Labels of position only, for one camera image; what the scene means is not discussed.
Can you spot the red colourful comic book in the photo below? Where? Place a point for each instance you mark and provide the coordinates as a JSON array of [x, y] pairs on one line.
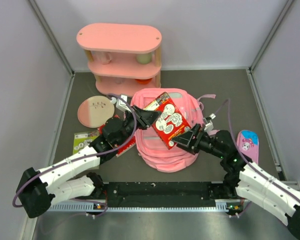
[[125, 148]]

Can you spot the pink and cream plate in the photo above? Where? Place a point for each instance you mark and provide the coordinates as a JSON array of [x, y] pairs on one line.
[[95, 111]]

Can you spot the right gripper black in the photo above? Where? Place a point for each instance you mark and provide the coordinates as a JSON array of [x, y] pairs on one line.
[[186, 141]]

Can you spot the pale green cup on shelf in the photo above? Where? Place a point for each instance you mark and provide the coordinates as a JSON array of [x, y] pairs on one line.
[[144, 58]]

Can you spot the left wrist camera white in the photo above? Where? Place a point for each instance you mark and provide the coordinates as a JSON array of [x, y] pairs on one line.
[[119, 104]]

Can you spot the red cartoon book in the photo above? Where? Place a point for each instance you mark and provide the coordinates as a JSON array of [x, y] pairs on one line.
[[172, 120]]

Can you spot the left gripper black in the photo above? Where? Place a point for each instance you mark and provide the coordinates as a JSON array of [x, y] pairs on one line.
[[144, 118]]

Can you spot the pink pencil case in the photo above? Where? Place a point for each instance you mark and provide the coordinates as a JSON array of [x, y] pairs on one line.
[[248, 143]]

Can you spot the green sticker book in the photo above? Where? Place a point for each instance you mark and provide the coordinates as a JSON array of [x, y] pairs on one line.
[[83, 139]]

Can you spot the pink school backpack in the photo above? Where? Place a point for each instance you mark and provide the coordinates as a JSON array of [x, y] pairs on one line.
[[150, 146]]

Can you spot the orange bowl on lower shelf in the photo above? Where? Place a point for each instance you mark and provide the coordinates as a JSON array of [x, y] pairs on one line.
[[143, 81]]

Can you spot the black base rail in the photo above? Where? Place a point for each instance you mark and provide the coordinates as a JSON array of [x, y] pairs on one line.
[[162, 194]]

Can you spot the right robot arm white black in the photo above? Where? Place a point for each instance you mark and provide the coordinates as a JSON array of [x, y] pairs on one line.
[[245, 178]]

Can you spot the pink cup on shelf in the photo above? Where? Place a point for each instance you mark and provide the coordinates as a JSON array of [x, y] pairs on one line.
[[104, 57]]

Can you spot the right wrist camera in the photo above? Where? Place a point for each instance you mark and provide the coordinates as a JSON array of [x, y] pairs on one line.
[[208, 123]]

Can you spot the grey slotted cable duct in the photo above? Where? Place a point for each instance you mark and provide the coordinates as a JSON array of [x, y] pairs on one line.
[[76, 206]]

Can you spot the pink three-tier shelf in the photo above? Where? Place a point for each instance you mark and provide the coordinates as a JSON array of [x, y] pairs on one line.
[[124, 42]]

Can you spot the clear glass on lower shelf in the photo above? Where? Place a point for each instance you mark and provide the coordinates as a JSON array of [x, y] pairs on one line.
[[119, 80]]

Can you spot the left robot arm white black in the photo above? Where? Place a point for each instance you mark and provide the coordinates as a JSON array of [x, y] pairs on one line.
[[39, 189]]

